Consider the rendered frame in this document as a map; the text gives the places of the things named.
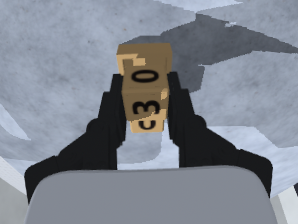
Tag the tan wooden number cube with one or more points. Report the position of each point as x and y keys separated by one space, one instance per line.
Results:
x=145 y=92
x=147 y=126

